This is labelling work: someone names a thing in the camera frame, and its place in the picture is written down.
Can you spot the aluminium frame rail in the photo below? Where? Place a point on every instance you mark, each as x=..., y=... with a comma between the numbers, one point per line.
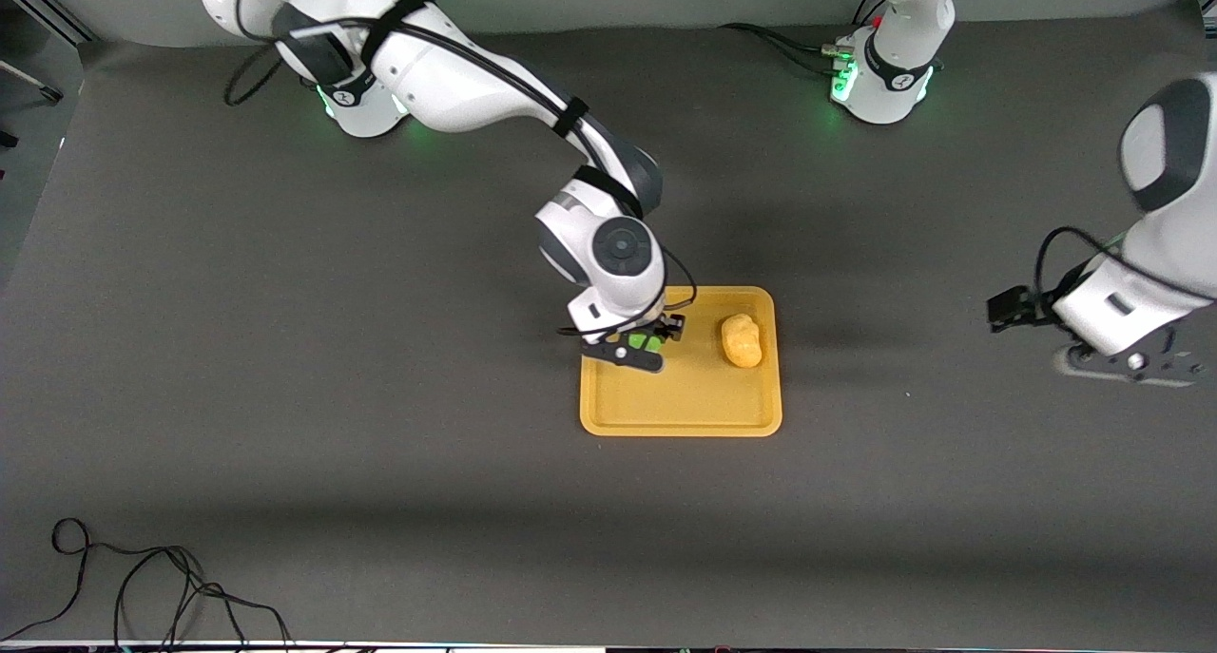
x=43, y=11

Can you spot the yellow potato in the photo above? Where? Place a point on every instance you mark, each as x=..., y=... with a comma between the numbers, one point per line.
x=742, y=341

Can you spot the green apple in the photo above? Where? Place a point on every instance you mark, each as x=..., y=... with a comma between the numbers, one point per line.
x=642, y=339

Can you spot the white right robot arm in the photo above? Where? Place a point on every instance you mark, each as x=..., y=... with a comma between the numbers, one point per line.
x=447, y=73

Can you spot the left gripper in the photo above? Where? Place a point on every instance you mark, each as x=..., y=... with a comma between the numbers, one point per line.
x=1030, y=311

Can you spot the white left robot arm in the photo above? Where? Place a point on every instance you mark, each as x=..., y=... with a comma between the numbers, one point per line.
x=1165, y=140

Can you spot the yellow plastic tray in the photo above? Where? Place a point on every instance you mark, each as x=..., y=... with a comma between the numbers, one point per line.
x=685, y=401

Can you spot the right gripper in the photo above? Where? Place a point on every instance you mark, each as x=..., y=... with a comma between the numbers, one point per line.
x=658, y=331

